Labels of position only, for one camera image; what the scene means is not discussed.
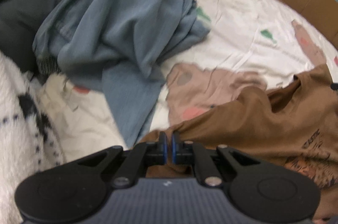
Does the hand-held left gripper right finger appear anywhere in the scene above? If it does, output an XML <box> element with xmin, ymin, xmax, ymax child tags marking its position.
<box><xmin>173</xmin><ymin>133</ymin><xmax>264</xmax><ymax>189</ymax></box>

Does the white fuzzy patterned blanket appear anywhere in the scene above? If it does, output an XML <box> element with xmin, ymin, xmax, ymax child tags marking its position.
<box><xmin>0</xmin><ymin>52</ymin><xmax>69</xmax><ymax>224</ymax></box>

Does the cream bear print bedsheet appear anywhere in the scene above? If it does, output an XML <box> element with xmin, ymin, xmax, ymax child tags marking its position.
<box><xmin>37</xmin><ymin>0</ymin><xmax>338</xmax><ymax>161</ymax></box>

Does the blue-grey garment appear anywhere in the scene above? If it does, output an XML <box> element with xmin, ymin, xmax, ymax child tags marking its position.
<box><xmin>32</xmin><ymin>0</ymin><xmax>212</xmax><ymax>148</ymax></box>

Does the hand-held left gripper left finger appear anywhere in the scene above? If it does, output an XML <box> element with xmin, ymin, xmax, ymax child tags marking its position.
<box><xmin>71</xmin><ymin>131</ymin><xmax>167</xmax><ymax>189</ymax></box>

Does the brown printed t-shirt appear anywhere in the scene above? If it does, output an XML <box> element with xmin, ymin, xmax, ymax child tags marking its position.
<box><xmin>137</xmin><ymin>63</ymin><xmax>338</xmax><ymax>222</ymax></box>

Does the dark grey pillow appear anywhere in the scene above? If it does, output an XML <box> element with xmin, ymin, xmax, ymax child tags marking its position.
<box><xmin>0</xmin><ymin>0</ymin><xmax>148</xmax><ymax>74</ymax></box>

